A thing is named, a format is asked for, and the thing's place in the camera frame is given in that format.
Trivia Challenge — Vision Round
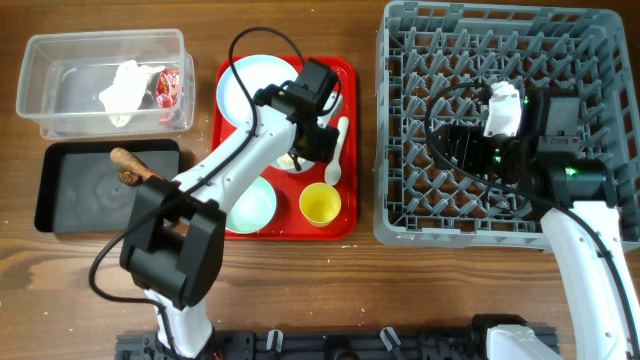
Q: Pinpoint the white rice pile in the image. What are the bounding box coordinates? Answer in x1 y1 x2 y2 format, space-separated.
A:
276 154 296 170

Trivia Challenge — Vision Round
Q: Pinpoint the light blue rice bowl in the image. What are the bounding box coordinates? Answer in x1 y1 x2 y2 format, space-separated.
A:
270 154 315 174

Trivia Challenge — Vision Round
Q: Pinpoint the yellow plastic cup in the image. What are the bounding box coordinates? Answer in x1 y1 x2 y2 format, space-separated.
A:
299 183 342 227

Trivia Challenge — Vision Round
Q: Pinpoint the mint green bowl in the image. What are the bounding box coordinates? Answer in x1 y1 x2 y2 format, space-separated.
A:
226 177 277 234

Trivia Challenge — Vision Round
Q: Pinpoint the red snack wrapper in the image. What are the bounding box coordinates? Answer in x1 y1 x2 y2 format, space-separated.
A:
156 69 180 108

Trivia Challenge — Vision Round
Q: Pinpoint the dark brown food scrap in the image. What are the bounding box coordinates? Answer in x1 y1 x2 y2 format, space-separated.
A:
118 169 141 187

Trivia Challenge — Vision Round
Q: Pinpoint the brown bread stick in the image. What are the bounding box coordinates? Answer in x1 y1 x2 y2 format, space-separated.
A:
110 147 162 180

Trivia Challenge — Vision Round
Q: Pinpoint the white napkin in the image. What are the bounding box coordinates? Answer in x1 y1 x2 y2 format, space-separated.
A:
99 60 165 128

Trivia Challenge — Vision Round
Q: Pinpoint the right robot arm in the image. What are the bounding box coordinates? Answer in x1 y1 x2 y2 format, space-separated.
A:
426 89 639 359

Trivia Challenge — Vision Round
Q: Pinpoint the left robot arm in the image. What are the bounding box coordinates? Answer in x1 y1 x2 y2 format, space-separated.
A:
120 55 341 359

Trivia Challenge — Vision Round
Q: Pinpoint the grey dishwasher rack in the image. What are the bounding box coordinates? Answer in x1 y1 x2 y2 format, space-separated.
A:
373 1 639 251

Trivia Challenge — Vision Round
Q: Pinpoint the black waste tray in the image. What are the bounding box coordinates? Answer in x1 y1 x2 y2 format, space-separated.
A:
34 139 180 234

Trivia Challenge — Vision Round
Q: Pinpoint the white plastic spoon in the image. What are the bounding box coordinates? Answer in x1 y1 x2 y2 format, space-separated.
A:
324 116 350 186

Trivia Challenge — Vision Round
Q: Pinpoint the red serving tray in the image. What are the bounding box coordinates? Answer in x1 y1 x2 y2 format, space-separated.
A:
211 55 358 241

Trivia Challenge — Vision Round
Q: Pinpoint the clear plastic bin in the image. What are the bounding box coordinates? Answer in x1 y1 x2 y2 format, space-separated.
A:
16 29 196 139

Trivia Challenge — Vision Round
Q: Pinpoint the right black cable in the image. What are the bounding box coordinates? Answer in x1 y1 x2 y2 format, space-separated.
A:
424 81 640 360

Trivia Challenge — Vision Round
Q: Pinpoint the black cable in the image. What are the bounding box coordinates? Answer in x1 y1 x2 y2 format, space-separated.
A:
424 81 640 360
88 26 309 360

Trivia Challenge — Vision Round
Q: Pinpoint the left black cable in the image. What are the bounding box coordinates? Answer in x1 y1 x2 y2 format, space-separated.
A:
88 26 309 360

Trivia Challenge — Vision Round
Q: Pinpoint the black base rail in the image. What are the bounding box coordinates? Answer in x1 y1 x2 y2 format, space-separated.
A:
114 327 559 360

